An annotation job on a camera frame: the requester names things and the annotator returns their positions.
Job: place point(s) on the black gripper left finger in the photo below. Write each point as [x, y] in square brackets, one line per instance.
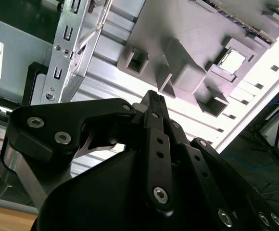
[81, 110]

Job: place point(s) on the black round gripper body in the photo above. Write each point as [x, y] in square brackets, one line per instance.
[105, 197]

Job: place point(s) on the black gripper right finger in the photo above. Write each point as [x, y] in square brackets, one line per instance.
[226, 185]

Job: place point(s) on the silver CPU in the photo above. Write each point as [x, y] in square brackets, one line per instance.
[232, 60]

